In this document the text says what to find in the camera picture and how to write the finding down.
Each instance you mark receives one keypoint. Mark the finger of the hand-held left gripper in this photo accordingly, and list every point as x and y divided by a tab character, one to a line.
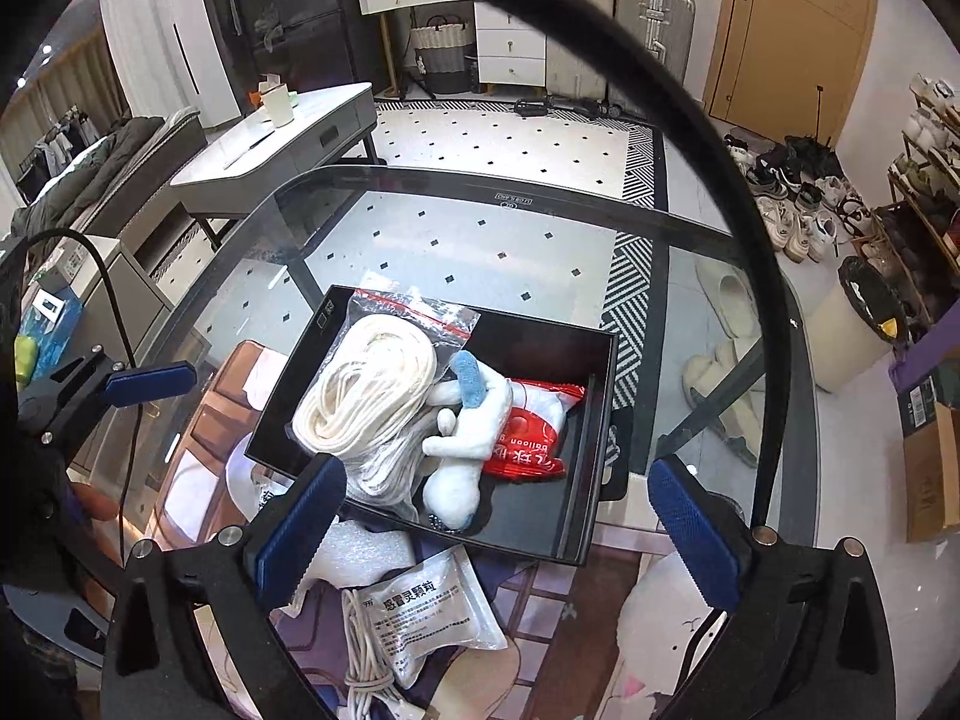
150	382

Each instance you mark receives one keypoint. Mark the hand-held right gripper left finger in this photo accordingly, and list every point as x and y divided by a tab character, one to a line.
300	525

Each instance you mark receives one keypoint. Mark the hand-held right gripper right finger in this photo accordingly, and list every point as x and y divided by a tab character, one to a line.
694	540

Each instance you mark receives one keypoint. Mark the white foam wrap piece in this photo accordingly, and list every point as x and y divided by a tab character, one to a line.
367	551

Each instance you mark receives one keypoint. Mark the white medicine packet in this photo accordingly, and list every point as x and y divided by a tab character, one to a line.
435	607

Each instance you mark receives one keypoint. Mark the black cardboard box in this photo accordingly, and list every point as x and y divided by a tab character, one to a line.
517	517

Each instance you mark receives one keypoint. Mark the white plush toy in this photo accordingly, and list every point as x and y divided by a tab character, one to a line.
465	450

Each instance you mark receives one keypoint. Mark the red balloon packet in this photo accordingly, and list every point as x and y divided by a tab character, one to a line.
529	435

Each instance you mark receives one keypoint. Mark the clear zip bag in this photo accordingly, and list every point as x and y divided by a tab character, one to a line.
405	307

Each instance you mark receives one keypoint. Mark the person's left hand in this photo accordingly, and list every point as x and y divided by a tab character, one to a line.
97	502

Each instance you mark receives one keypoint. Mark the printed desk mat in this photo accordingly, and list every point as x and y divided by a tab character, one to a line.
210	435

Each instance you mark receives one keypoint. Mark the grey low cabinet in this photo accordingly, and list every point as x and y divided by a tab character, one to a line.
150	300

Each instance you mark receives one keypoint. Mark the blue plastic bag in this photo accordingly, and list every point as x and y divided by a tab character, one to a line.
52	330

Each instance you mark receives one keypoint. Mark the cream fluffy slipper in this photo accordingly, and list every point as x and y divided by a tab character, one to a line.
731	296
739	431
712	375

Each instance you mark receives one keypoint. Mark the dark green jacket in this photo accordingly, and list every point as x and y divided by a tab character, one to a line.
97	172

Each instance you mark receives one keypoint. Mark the grey sofa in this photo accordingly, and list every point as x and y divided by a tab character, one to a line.
180	142

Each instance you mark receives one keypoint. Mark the cream trash bin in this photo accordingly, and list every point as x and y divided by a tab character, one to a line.
840	345

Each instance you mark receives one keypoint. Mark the open cardboard box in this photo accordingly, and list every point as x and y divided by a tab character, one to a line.
930	472

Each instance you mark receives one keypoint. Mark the clothes rack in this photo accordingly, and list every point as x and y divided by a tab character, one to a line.
52	146

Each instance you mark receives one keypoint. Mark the slim grey pen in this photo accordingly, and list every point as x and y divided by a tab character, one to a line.
251	146

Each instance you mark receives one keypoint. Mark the dark green box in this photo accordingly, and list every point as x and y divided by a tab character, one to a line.
921	403

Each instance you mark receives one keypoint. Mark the grey side table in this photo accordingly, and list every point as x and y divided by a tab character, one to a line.
285	139

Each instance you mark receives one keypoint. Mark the purple bag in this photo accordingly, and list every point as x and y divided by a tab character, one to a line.
926	364

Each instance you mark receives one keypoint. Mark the white cup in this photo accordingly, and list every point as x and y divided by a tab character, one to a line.
279	106

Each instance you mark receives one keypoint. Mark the white wardrobe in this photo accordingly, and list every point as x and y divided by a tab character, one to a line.
161	45

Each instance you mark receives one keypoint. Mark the pile of scattered shoes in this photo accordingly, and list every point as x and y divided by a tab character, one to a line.
795	195

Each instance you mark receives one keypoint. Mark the wooden shoe rack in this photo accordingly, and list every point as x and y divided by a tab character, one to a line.
900	195

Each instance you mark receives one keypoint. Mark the black umbrella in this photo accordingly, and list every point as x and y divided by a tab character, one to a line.
810	154

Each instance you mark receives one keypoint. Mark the woven basket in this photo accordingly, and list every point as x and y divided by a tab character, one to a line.
442	45

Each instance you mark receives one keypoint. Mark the rows of assorted shoes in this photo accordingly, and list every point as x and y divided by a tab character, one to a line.
926	127

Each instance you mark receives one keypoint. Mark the white vanity desk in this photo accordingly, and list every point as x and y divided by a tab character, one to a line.
510	45

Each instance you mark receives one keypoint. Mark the silver suitcase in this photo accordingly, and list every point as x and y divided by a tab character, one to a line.
652	30

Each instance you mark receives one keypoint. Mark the wooden door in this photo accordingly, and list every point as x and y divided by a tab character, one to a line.
795	37

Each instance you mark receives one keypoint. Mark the beige suitcase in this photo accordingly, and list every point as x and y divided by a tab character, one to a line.
581	22

